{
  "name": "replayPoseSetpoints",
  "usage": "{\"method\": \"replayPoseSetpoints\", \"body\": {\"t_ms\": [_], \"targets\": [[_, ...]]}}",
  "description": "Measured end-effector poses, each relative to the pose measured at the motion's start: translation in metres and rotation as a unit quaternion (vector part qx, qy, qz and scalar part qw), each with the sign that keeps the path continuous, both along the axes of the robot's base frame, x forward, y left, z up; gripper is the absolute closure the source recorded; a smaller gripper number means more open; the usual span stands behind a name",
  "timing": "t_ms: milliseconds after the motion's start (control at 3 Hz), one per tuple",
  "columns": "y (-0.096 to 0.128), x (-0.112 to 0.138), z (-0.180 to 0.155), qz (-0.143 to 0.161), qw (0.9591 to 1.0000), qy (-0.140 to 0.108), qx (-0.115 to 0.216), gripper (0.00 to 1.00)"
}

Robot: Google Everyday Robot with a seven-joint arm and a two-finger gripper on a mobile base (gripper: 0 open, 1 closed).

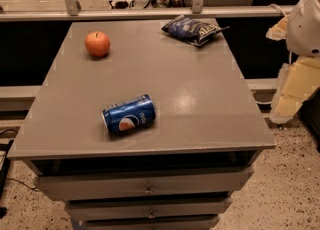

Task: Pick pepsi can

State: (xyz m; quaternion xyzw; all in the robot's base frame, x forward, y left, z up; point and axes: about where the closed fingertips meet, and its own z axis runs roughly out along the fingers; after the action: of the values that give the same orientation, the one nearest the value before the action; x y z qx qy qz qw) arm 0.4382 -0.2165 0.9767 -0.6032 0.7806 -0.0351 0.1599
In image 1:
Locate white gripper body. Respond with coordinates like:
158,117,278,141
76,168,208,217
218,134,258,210
286,0,320,57

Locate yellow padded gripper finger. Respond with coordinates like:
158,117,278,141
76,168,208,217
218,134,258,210
269,56,320,124
266,16,288,41

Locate blue pepsi can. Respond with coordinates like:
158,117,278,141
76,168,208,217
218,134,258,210
102,94,156,134

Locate blue chip bag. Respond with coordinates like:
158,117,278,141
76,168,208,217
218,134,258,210
161,15,228,47

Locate grey drawer cabinet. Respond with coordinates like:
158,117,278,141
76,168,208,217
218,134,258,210
9,20,274,230

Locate red apple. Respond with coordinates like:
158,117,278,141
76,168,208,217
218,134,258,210
85,31,110,57

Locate bottom grey drawer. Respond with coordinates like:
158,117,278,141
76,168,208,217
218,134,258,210
84,215,219,230

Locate grey drawer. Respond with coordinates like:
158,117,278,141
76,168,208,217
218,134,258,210
34,167,254,201
84,215,219,230
65,196,232,221

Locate middle grey drawer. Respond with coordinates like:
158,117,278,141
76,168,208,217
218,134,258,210
65,196,232,221

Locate top grey drawer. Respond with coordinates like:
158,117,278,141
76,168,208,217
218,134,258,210
34,167,254,201

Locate white cable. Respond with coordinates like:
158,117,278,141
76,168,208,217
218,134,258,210
268,3,288,18

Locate black cable on floor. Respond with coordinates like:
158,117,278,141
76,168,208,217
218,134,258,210
0,128,40,193

